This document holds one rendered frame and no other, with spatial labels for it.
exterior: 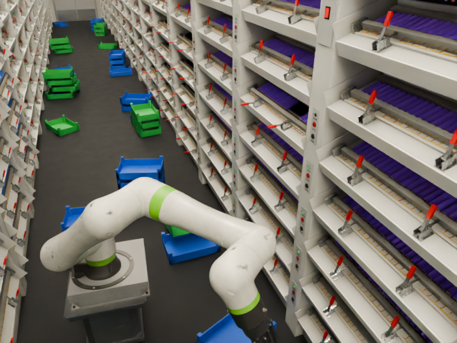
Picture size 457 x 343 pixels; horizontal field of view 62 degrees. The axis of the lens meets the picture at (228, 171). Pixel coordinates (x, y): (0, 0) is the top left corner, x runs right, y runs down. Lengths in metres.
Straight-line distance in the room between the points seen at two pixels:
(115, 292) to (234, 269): 0.81
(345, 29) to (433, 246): 0.62
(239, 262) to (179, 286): 1.15
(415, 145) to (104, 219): 0.84
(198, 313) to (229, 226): 0.97
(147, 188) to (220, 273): 0.41
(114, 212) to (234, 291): 0.43
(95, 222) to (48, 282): 1.19
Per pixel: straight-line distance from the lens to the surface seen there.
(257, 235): 1.03
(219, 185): 2.59
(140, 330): 1.92
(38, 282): 2.33
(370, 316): 1.36
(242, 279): 0.96
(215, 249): 2.25
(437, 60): 0.97
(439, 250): 1.03
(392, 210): 1.12
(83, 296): 1.67
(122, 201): 1.18
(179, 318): 1.97
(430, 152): 1.00
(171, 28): 3.16
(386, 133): 1.07
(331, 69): 1.20
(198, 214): 1.12
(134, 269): 1.70
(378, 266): 1.23
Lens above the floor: 1.52
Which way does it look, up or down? 30 degrees down
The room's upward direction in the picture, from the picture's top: straight up
